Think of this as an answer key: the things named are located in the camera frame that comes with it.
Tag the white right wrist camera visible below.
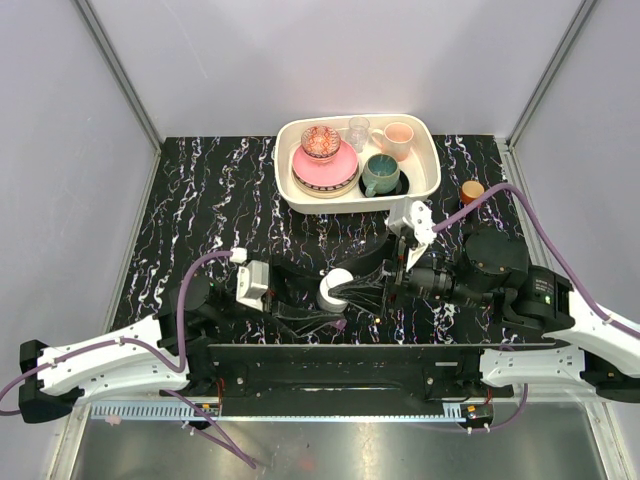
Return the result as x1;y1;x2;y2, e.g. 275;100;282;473
386;196;436;272

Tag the pink plate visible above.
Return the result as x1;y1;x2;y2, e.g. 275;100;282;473
292;142;359;187

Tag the pink ceramic mug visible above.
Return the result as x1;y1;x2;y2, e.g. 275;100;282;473
371;122;414;162

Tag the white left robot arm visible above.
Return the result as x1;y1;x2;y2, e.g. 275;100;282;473
18;249;345;424

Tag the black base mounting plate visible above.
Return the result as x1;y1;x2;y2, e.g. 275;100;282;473
159;343;516;401

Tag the teal ceramic mug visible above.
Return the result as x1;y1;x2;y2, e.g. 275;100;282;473
361;154;400;197

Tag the pink weekly pill organizer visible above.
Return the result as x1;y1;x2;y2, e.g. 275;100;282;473
330;319;347;330

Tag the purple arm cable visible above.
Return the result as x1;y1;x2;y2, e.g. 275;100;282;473
0;248;259;469
414;182;640;434

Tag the clear drinking glass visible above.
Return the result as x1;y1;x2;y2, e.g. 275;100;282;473
345;116;370;153

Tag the black saucer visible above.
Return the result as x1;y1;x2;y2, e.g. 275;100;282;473
358;171;410;198

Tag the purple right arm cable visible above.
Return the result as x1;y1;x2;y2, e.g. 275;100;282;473
414;182;640;434

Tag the white pill bottle blue label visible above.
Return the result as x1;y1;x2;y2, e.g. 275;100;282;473
316;279;348;313

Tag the white rectangular dish tub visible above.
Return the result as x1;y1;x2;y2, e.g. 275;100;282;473
273;113;442;215

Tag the orange jar wooden lid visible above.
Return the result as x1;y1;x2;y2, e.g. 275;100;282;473
460;180;485;206

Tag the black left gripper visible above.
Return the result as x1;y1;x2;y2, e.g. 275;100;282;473
210;255;346;336

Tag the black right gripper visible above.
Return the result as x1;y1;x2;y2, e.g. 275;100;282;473
328;226;493;316

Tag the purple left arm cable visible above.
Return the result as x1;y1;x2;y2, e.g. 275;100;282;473
0;248;259;469

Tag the red patterned glass bowl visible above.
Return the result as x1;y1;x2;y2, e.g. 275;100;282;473
301;125;342;160

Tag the white slotted cable duct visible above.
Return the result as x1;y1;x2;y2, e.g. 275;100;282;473
89;400;479;424

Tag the beige striped plate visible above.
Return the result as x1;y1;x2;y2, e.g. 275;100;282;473
292;171;359;199

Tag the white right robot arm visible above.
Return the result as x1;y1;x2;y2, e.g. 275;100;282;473
318;229;639;403

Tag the aluminium frame rail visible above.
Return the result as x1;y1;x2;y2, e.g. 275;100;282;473
70;0;164;152

